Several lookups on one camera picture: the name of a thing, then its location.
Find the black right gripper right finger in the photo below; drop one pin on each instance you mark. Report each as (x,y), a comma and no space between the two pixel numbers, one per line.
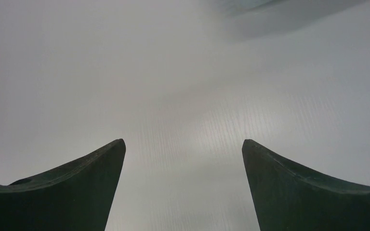
(288,196)

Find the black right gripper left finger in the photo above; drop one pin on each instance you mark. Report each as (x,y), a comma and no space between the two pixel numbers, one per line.
(76,196)

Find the turquoise polo shirt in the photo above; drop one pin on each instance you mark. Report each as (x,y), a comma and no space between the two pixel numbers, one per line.
(231,5)

